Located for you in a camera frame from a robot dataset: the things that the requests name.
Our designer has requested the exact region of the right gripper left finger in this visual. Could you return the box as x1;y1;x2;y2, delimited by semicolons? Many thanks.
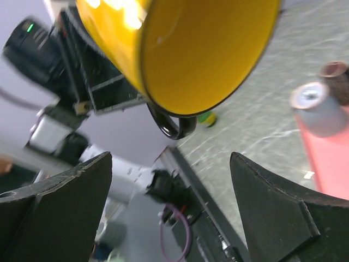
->
1;152;112;261

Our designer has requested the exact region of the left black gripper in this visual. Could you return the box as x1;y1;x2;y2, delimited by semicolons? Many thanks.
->
56;7;146;115

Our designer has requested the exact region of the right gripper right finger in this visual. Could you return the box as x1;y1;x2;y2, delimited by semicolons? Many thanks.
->
230;152;348;262

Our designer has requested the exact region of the yellow mug black handle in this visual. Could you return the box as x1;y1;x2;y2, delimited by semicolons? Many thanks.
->
76;0;281;140

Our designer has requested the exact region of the grey mug pink rim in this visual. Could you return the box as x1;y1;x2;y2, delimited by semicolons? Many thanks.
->
290;82;348;138

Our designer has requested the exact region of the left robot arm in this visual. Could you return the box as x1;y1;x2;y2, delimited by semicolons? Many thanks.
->
3;5;144;154

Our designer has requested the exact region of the pink tray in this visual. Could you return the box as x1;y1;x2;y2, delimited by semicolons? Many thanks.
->
292;106;348;200

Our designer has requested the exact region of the green glass bottle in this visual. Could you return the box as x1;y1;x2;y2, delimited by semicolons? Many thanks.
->
197;111;217;127

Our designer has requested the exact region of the brown striped cup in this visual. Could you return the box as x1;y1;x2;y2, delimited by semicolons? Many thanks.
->
320;61;348;106

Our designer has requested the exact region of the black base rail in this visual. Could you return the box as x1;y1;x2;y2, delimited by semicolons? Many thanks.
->
147;148;251;261

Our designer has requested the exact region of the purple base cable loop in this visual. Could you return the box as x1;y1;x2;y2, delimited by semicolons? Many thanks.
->
159;203;193;261

